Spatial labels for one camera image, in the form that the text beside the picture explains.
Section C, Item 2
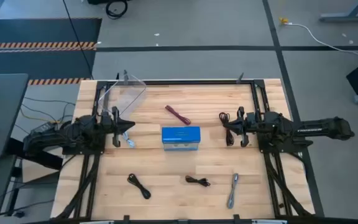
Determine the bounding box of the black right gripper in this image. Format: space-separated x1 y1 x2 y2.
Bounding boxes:
223 106 262 147

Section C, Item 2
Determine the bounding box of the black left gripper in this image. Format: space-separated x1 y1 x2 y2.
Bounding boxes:
101 106 135 148

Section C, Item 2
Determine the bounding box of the dark red-black USB cable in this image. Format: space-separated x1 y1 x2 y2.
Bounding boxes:
218 111 235 147

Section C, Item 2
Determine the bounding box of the red USB cable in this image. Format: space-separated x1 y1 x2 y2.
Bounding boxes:
165 105 192 126

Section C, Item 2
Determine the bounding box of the long black USB cable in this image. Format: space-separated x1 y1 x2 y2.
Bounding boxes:
127 173 152 200

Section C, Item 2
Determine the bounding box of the short black USB cable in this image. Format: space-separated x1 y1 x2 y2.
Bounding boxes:
185 175 211 188

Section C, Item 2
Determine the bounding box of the grey braided USB cable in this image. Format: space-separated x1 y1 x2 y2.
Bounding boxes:
227 173 239 210

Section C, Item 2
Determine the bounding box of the clear plastic bin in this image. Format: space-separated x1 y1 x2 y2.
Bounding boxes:
97 72 148 122

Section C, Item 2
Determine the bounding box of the blue DualShock controller box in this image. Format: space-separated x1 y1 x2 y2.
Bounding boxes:
161 126 201 152

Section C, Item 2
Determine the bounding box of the black power supply brick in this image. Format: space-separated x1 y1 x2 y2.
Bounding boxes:
29 122 55 135

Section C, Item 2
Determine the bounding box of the dark grey desk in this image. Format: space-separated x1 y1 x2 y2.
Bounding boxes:
0 73 29 159

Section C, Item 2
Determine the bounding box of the black hazard-striped floor mat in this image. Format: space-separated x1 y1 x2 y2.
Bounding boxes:
0 17 103 86

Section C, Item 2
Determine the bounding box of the black aluminium table frame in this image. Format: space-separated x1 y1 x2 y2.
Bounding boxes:
53 79 326 224

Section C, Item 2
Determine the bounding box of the thin black floor cable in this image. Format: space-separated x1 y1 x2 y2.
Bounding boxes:
62 0 94 80

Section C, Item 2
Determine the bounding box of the coiled black floor cable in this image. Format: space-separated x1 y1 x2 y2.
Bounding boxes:
105 0 129 20

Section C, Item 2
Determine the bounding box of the white floor cable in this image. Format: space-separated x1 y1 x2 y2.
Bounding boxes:
286 22 358 64

